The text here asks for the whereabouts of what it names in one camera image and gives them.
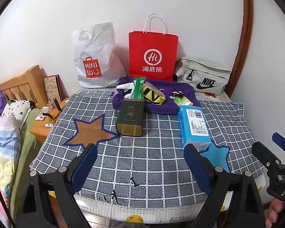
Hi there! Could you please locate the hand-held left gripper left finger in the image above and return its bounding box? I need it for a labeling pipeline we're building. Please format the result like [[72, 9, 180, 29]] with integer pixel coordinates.
[[15, 143, 98, 228]]

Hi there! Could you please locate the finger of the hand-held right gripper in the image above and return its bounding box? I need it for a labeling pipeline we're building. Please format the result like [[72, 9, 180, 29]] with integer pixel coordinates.
[[251, 141, 285, 186], [271, 132, 285, 165]]

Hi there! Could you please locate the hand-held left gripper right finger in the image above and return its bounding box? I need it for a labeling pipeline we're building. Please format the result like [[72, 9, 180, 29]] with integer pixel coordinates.
[[183, 143, 266, 228]]

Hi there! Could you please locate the green wet wipe pack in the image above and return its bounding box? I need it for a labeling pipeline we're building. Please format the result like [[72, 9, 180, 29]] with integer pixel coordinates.
[[173, 95, 194, 107]]

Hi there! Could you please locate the white red-print wrapper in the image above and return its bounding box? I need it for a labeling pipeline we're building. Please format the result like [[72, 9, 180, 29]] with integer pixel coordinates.
[[169, 88, 184, 99]]

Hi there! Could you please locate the yellow mesh bag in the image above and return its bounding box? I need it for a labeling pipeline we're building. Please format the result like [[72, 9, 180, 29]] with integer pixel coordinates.
[[142, 82, 167, 106]]

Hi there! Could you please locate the white rubber glove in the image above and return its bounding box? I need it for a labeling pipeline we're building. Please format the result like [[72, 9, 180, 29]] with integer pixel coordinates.
[[116, 82, 136, 99]]

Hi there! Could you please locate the green sachet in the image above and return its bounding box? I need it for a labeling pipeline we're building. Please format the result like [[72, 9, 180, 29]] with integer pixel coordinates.
[[129, 77, 146, 100]]

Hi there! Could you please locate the person's right hand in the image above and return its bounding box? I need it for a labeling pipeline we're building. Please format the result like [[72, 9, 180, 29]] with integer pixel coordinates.
[[267, 198, 285, 224]]

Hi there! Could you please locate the blue star patch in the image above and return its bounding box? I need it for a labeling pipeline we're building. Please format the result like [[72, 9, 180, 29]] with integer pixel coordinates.
[[199, 139, 231, 173]]

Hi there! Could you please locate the brown star patch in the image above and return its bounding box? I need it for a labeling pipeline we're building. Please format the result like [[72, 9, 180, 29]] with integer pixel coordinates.
[[62, 114, 120, 150]]

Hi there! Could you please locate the blue tissue pack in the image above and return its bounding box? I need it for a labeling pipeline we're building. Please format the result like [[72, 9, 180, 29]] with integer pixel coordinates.
[[177, 105, 212, 151]]

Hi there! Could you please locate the grey checked cloth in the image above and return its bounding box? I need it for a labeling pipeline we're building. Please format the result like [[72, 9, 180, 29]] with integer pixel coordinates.
[[30, 89, 266, 209]]

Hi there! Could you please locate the wooden nightstand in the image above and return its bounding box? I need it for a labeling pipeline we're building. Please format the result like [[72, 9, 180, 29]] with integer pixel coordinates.
[[30, 97, 70, 144]]

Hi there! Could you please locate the amber glass jar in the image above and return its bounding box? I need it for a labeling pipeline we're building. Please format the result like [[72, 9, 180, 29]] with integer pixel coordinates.
[[43, 110, 60, 123]]

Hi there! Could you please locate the green blanket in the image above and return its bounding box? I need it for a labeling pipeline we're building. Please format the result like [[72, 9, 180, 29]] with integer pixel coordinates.
[[9, 108, 42, 219]]

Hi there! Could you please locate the dark green tea tin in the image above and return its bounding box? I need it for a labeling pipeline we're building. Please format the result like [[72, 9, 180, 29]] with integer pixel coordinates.
[[116, 99, 144, 137]]

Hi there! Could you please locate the purple towel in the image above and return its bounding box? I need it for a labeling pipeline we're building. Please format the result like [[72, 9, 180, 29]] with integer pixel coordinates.
[[112, 76, 202, 115]]

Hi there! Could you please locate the patterned notebook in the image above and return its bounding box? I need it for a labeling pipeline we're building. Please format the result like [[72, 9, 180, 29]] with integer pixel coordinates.
[[43, 75, 63, 102]]

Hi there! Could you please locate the white spotted pillow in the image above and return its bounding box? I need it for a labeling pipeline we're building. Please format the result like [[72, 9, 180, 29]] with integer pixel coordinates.
[[1, 100, 31, 131]]

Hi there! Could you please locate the grey waist bag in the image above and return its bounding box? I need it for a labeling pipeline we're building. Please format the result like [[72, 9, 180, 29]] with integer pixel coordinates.
[[174, 56, 231, 96]]

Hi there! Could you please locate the wooden headboard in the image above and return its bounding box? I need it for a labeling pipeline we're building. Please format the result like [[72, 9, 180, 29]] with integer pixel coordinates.
[[0, 65, 48, 108]]

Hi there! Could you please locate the white plastic shopping bag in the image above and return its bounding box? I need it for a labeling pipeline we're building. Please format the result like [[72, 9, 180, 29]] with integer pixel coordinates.
[[72, 22, 127, 89]]

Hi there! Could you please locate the red paper bag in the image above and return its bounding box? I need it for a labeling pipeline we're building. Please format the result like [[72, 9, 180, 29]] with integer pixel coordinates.
[[129, 13, 179, 82]]

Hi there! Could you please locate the brown wooden door frame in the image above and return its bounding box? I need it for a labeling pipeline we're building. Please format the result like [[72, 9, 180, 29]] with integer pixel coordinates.
[[224, 0, 253, 98]]

